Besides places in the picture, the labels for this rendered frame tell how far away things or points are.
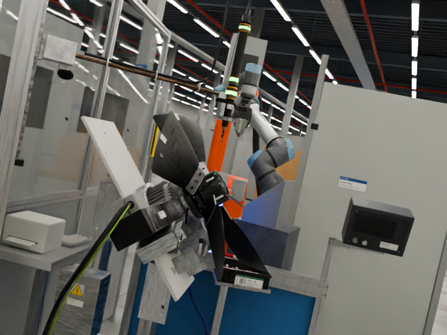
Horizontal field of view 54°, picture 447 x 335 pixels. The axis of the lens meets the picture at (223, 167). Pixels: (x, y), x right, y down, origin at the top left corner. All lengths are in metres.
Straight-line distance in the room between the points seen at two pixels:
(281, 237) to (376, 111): 1.59
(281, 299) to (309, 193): 1.50
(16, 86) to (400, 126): 2.77
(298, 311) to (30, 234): 1.19
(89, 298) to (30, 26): 0.88
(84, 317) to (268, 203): 1.08
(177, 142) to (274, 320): 1.06
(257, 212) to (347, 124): 1.43
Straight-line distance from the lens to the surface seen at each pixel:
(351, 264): 3.58
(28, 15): 1.50
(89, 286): 1.60
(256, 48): 5.73
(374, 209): 2.00
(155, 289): 1.61
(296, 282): 2.08
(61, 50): 1.50
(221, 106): 1.66
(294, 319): 2.15
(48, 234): 1.68
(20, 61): 1.48
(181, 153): 1.43
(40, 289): 1.85
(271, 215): 2.27
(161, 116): 1.69
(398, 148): 3.55
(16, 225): 1.73
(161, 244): 1.35
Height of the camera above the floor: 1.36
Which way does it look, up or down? 3 degrees down
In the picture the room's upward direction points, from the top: 12 degrees clockwise
